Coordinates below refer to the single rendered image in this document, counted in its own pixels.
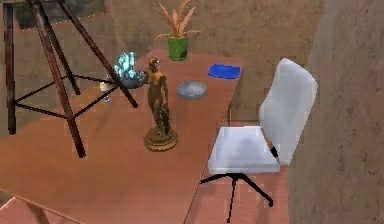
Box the white office chair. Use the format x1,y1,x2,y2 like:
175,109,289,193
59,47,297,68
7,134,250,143
199,57,319,224

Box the grey round bowl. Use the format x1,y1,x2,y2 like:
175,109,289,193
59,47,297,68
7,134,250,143
176,80,208,101

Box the golden figure statue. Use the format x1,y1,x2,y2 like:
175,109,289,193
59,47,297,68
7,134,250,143
143,56,179,153

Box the blue flat book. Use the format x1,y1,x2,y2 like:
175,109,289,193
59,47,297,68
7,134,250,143
207,63,242,80

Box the green potted house plant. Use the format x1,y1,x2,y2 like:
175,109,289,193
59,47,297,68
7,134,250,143
154,0,202,62

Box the small clear glass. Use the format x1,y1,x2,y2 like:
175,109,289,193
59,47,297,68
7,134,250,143
99,81,112,103

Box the brown wooden table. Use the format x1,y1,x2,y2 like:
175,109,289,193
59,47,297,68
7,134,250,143
0,48,247,224

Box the dark brown wooden stool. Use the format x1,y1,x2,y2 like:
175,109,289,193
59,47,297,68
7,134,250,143
0,0,139,159

